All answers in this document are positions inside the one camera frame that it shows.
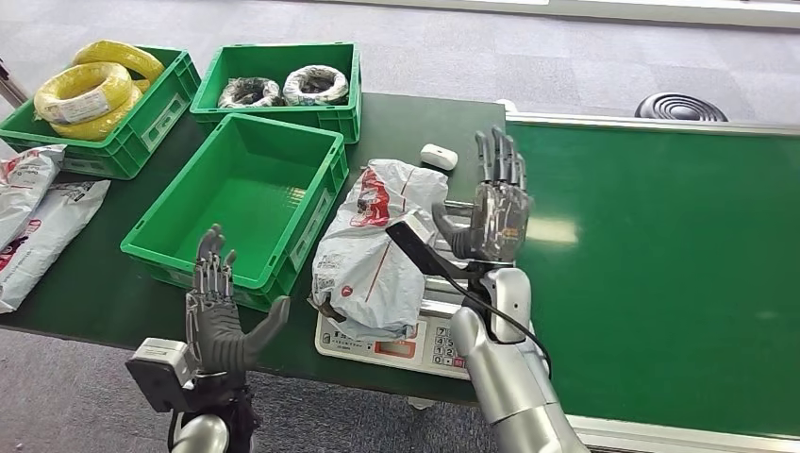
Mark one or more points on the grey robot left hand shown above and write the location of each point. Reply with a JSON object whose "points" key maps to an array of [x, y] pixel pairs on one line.
{"points": [[215, 331]]}

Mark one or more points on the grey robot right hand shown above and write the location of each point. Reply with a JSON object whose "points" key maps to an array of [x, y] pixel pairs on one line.
{"points": [[497, 216]]}

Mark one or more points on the white red-printed plastic package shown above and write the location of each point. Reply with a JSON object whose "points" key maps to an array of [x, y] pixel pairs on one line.
{"points": [[369, 262]]}

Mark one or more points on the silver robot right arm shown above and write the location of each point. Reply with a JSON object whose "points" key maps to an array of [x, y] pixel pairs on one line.
{"points": [[506, 375]]}

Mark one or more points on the green conveyor belt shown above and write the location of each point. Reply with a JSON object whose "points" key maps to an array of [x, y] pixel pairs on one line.
{"points": [[656, 262]]}

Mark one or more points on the small white plastic device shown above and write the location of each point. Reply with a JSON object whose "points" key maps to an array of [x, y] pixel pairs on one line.
{"points": [[439, 157]]}

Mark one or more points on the empty green plastic crate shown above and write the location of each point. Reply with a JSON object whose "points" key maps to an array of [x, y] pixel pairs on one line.
{"points": [[244, 212]]}

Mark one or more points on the electronic scale with steel tray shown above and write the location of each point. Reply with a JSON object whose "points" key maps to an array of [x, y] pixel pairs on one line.
{"points": [[431, 350]]}

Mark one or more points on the white printed plastic mailer bag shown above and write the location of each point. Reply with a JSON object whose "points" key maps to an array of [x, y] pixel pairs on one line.
{"points": [[44, 237], [22, 186]]}

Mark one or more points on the white table foot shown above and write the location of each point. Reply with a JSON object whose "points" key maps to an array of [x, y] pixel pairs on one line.
{"points": [[422, 403]]}

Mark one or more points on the black ribbed round base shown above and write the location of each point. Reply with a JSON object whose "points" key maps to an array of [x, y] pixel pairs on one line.
{"points": [[680, 108]]}

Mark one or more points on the green crate with yellow coils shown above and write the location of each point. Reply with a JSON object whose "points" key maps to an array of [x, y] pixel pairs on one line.
{"points": [[134, 134]]}

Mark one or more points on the green crate with black coils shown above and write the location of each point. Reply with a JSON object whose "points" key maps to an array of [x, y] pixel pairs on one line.
{"points": [[278, 61]]}

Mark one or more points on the grey metal stand leg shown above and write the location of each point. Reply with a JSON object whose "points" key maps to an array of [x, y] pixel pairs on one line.
{"points": [[11, 90]]}

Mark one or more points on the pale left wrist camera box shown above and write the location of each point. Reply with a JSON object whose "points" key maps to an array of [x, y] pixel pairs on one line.
{"points": [[159, 372]]}

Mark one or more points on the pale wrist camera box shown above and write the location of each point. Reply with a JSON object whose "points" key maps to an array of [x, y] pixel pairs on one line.
{"points": [[419, 244], [159, 372]]}

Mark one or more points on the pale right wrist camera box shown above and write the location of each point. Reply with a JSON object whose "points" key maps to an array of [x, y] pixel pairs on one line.
{"points": [[419, 244]]}

